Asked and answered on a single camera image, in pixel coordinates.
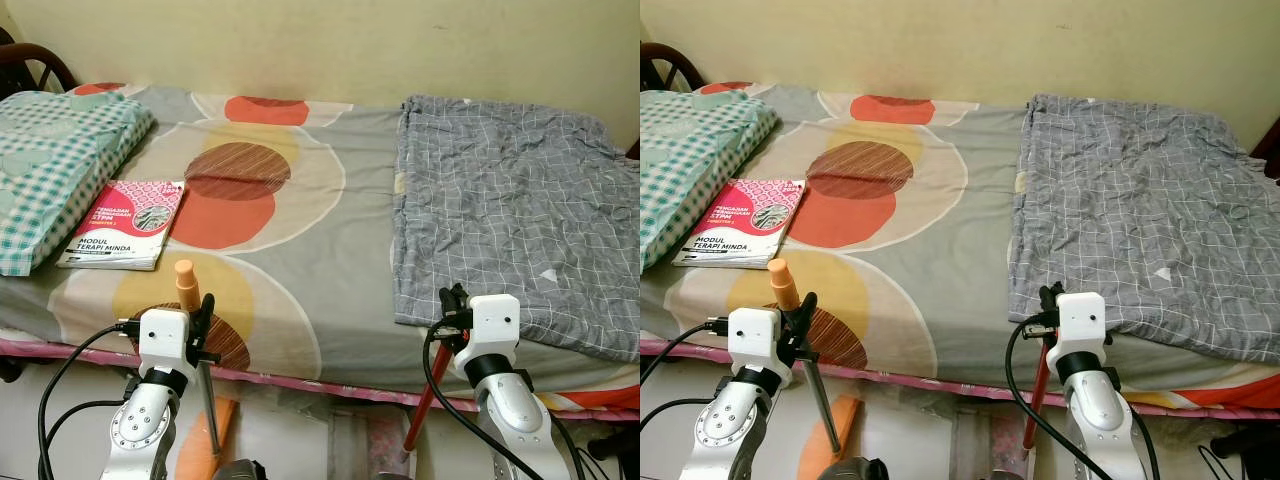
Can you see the dark wooden bed post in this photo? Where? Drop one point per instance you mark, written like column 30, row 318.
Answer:
column 633, row 150
column 1266, row 150

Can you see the grey checked blanket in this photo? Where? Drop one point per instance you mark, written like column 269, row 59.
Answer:
column 1140, row 210
column 520, row 210

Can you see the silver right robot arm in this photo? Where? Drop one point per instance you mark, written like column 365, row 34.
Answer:
column 1100, row 410
column 510, row 410

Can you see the red and white book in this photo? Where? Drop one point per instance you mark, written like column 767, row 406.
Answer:
column 125, row 225
column 745, row 222

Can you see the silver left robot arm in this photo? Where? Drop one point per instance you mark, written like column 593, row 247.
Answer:
column 140, row 425
column 730, row 425

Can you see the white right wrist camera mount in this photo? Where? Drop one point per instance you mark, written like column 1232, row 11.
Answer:
column 492, row 322
column 1082, row 322

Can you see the orange broom with metal stick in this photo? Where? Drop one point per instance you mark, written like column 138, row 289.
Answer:
column 783, row 280
column 186, row 282

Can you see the dark wooden chair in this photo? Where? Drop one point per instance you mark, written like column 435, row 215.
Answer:
column 672, row 62
column 40, row 62

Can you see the green checked pillow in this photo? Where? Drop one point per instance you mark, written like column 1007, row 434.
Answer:
column 60, row 160
column 690, row 160

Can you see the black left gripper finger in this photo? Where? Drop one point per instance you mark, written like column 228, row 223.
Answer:
column 206, row 310
column 805, row 308

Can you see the bed with circle-patterned sheet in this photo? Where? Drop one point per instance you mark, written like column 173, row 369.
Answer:
column 950, row 240
column 330, row 240

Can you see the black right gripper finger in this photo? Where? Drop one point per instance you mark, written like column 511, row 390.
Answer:
column 1050, row 300
column 453, row 300

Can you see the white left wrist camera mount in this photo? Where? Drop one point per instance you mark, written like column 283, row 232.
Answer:
column 162, row 340
column 752, row 338

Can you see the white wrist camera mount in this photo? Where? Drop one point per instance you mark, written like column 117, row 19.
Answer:
column 162, row 340
column 752, row 338
column 1082, row 322
column 492, row 322

